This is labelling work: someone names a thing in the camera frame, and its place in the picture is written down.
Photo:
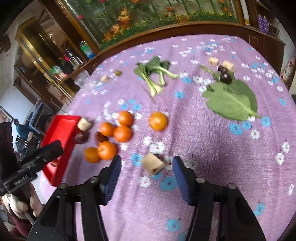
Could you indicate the dark round plum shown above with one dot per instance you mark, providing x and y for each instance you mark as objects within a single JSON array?
[{"x": 225, "y": 78}]

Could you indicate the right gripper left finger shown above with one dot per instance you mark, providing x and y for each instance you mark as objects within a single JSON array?
[{"x": 57, "y": 219}]

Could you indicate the red date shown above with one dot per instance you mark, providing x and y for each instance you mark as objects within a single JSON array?
[{"x": 81, "y": 137}]

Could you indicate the framed wall painting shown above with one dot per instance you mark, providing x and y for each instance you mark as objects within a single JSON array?
[{"x": 5, "y": 116}]

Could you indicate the green label plastic bottle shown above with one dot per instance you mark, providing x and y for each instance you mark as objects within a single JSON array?
[{"x": 86, "y": 49}]

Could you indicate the white gloved left hand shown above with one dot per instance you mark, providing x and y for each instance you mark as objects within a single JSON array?
[{"x": 19, "y": 208}]

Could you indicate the beige cut block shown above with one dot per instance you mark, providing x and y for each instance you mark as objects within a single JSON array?
[{"x": 152, "y": 164}]

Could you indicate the green bok choy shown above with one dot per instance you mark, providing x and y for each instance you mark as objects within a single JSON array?
[{"x": 153, "y": 73}]

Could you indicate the lone yellowish orange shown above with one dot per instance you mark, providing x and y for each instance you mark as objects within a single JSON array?
[{"x": 158, "y": 121}]

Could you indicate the clear plastic cup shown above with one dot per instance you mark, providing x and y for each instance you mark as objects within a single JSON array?
[{"x": 83, "y": 81}]

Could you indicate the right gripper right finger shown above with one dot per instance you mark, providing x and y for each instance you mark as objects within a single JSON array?
[{"x": 236, "y": 219}]

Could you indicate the mandarin orange top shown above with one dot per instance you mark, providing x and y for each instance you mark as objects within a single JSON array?
[{"x": 125, "y": 118}]

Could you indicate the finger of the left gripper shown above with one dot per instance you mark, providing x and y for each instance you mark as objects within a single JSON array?
[{"x": 38, "y": 158}]

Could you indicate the steel thermos flask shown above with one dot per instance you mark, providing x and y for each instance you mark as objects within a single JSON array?
[{"x": 74, "y": 60}]

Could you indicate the artificial flower glass display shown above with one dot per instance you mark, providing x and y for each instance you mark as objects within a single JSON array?
[{"x": 110, "y": 21}]

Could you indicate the purple floral tablecloth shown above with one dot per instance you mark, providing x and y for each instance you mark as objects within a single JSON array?
[{"x": 257, "y": 155}]

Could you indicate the small beige chunk by cup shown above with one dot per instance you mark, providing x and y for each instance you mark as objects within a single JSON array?
[{"x": 104, "y": 79}]

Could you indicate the dark date near leaf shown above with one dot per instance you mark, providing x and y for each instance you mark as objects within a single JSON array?
[{"x": 222, "y": 69}]

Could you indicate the purple bottles on shelf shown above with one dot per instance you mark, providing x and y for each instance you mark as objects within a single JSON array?
[{"x": 263, "y": 24}]

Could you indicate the seated person in blue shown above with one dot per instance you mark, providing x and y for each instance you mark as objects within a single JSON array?
[{"x": 23, "y": 131}]

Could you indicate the mandarin orange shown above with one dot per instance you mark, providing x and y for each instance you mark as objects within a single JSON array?
[
  {"x": 125, "y": 118},
  {"x": 107, "y": 129},
  {"x": 123, "y": 134},
  {"x": 107, "y": 150},
  {"x": 91, "y": 155}
]

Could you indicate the red square tray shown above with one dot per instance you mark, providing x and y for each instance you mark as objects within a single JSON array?
[{"x": 60, "y": 136}]

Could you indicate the red date among oranges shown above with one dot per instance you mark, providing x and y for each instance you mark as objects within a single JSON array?
[{"x": 99, "y": 138}]

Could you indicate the small green olive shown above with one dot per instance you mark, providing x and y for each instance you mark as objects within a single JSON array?
[{"x": 118, "y": 73}]

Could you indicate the large green leaf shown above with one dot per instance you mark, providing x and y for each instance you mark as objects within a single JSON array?
[{"x": 235, "y": 101}]

